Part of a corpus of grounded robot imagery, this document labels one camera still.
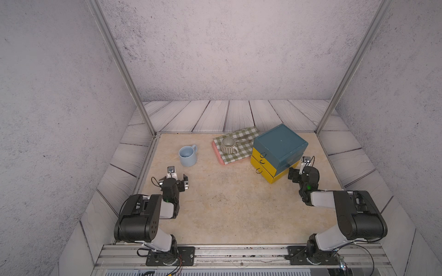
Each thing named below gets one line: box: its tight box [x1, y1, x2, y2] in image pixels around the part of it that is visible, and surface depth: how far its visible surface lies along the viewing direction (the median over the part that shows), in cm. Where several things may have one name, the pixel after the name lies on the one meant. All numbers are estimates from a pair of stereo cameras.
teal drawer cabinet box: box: [252, 123, 309, 176], surface depth 89 cm
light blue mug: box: [178, 144, 198, 167], surface depth 106 cm
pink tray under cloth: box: [211, 140, 229, 166], surface depth 111 cm
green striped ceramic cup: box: [220, 136, 239, 155], surface depth 107 cm
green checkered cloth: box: [212, 126, 260, 165], surface depth 116 cm
